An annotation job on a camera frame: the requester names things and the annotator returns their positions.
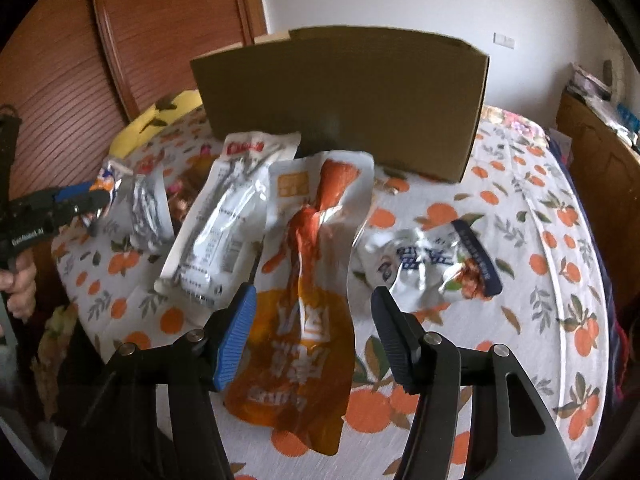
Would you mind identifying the silver foil snack packet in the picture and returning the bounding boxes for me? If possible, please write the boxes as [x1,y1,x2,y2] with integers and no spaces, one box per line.
[81,156,175,255]

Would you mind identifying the white grey snack pouch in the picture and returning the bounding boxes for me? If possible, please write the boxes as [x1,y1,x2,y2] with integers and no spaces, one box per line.
[154,131,300,310]

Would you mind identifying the orange white snack pouch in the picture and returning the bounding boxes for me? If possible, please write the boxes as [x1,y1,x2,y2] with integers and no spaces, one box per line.
[224,151,374,455]

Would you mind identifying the white navy snack bag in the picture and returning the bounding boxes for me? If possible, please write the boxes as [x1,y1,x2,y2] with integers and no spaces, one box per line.
[356,219,503,313]

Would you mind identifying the person's hand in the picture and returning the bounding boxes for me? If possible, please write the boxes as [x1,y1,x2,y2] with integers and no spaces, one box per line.
[1,249,37,321]

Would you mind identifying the yellow pillow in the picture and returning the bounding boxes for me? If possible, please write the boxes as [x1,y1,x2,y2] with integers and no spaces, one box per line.
[108,90,202,159]

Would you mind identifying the brown wooden wardrobe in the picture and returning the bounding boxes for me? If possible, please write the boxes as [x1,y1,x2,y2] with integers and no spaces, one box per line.
[1,0,266,197]

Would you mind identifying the brown cardboard box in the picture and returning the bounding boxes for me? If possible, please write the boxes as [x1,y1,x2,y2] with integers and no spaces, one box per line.
[191,26,489,183]

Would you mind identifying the wooden side cabinet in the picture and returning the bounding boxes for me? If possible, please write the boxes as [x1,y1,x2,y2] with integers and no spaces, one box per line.
[555,91,639,311]

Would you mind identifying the clutter on cabinet top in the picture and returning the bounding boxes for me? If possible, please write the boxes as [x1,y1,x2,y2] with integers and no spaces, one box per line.
[565,63,639,153]

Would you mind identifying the white wall switch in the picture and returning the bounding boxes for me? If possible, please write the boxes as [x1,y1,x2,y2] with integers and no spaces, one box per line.
[492,32,515,50]

